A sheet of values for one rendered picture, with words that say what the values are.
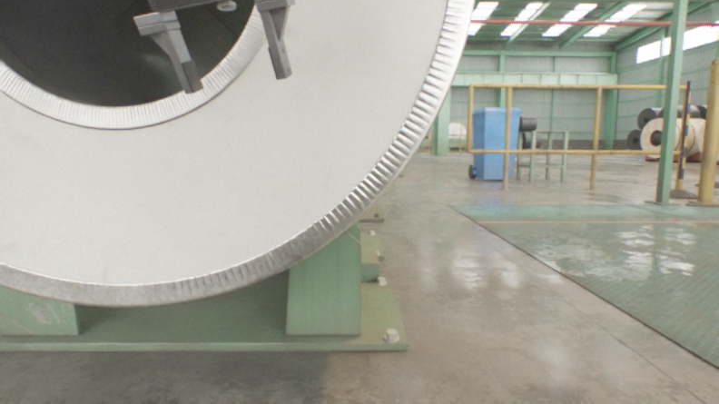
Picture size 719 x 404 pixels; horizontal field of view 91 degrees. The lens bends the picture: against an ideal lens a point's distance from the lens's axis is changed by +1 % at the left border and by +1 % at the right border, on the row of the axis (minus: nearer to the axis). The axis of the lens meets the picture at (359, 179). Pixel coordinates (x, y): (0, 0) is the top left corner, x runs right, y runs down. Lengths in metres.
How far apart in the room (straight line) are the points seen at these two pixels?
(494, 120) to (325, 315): 4.17
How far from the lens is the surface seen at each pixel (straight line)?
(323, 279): 0.84
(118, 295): 0.76
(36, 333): 1.15
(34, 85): 0.80
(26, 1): 1.01
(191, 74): 0.54
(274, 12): 0.47
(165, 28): 0.53
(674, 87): 3.77
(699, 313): 1.41
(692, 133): 14.07
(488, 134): 4.79
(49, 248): 0.81
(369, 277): 1.19
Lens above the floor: 0.46
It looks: 6 degrees down
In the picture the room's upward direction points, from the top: straight up
